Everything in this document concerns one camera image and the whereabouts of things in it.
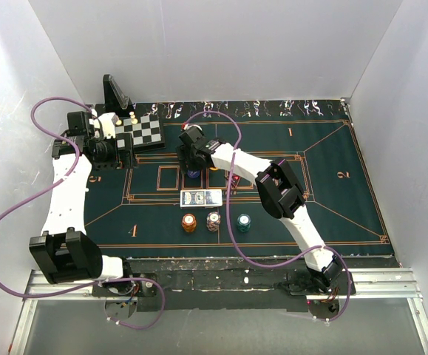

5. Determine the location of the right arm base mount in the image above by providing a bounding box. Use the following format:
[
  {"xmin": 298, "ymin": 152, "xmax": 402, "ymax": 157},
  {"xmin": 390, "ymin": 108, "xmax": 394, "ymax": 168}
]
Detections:
[{"xmin": 274, "ymin": 269, "xmax": 356, "ymax": 321}]

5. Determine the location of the green poker chip stack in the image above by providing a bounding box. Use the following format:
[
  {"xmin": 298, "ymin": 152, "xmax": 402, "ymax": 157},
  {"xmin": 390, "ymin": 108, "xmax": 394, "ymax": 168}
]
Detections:
[{"xmin": 237, "ymin": 214, "xmax": 251, "ymax": 233}]

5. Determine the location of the blue playing card box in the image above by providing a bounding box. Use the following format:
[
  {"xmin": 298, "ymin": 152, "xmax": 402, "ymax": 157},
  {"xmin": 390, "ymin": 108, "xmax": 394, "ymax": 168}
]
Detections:
[{"xmin": 180, "ymin": 189, "xmax": 223, "ymax": 209}]

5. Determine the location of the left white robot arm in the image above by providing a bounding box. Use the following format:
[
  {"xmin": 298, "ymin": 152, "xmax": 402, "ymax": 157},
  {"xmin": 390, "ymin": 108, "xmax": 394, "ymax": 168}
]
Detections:
[{"xmin": 29, "ymin": 112, "xmax": 135, "ymax": 296}]

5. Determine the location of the cream chess pawn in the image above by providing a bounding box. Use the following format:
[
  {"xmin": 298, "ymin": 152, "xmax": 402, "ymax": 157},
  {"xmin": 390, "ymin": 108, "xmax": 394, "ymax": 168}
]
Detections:
[{"xmin": 130, "ymin": 112, "xmax": 138, "ymax": 124}]

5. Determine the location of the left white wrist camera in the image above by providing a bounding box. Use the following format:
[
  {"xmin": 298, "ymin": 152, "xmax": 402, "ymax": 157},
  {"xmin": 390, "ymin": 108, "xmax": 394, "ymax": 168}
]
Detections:
[{"xmin": 89, "ymin": 112, "xmax": 122, "ymax": 140}]

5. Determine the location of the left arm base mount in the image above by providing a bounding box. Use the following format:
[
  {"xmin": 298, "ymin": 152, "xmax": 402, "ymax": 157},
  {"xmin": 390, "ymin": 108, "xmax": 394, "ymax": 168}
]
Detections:
[{"xmin": 92, "ymin": 255, "xmax": 166, "ymax": 329}]

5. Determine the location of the blue small blind button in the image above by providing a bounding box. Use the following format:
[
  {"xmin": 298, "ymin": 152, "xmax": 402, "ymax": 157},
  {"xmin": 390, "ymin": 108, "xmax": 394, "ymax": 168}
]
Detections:
[{"xmin": 187, "ymin": 170, "xmax": 200, "ymax": 179}]

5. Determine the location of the orange poker chip stack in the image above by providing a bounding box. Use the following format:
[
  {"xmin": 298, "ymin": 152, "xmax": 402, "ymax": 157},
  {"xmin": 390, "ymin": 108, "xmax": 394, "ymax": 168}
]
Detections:
[{"xmin": 182, "ymin": 214, "xmax": 197, "ymax": 233}]

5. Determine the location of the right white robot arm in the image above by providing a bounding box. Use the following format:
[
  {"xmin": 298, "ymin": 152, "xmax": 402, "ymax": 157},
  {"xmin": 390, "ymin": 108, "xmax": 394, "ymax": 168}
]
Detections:
[{"xmin": 176, "ymin": 125, "xmax": 343, "ymax": 294}]

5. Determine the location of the small chess board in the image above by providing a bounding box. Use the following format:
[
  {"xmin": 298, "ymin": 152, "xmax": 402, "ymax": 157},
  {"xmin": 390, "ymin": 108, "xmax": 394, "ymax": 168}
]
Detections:
[{"xmin": 115, "ymin": 114, "xmax": 166, "ymax": 153}]

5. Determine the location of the aluminium rail frame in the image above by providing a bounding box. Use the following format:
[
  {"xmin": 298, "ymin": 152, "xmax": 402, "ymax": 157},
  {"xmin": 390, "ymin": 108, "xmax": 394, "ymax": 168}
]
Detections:
[{"xmin": 10, "ymin": 268, "xmax": 428, "ymax": 354}]

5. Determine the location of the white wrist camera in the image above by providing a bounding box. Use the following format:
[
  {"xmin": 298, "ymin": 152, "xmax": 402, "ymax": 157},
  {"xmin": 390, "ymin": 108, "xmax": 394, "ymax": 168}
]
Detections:
[
  {"xmin": 89, "ymin": 112, "xmax": 122, "ymax": 140},
  {"xmin": 186, "ymin": 124, "xmax": 203, "ymax": 131}
]

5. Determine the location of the black triangular stand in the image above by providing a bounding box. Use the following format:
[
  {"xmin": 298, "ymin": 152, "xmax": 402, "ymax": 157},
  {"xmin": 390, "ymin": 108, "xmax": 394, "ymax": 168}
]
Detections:
[{"xmin": 103, "ymin": 74, "xmax": 133, "ymax": 116}]

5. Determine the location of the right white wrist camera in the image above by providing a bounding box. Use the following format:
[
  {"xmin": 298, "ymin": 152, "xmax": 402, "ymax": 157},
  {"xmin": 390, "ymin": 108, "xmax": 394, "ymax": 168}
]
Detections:
[{"xmin": 186, "ymin": 124, "xmax": 203, "ymax": 131}]

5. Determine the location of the green poker table mat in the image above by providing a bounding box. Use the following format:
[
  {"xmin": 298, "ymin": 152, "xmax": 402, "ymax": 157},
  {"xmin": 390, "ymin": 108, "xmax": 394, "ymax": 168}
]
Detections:
[{"xmin": 84, "ymin": 99, "xmax": 394, "ymax": 257}]

